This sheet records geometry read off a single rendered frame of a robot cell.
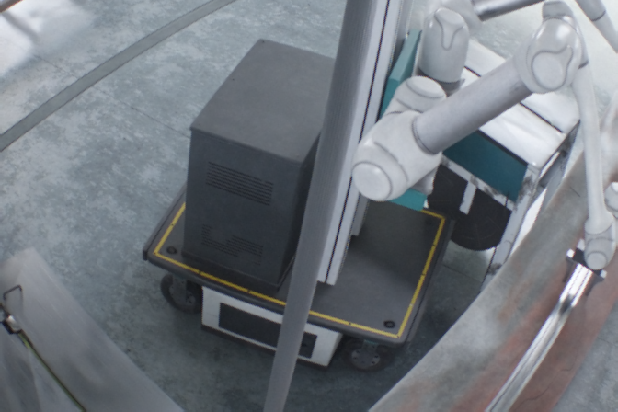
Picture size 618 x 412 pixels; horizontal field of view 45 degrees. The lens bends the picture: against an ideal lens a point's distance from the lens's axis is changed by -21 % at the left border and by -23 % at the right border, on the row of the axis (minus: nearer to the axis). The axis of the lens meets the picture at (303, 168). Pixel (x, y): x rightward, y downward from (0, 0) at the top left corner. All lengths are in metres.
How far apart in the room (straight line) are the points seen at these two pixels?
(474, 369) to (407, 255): 1.05
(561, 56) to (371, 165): 0.63
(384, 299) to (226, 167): 0.69
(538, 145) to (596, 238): 1.05
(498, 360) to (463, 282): 1.38
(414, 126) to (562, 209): 0.81
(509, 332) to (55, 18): 3.46
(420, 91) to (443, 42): 0.45
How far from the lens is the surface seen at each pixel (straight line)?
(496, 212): 3.47
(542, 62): 1.87
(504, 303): 2.38
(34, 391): 2.05
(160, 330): 3.16
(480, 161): 3.14
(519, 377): 2.18
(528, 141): 3.14
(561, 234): 2.69
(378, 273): 3.05
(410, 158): 2.16
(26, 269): 2.33
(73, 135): 3.98
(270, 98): 2.78
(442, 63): 2.78
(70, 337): 2.17
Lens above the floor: 2.43
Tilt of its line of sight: 39 degrees down
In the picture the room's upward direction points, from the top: 11 degrees clockwise
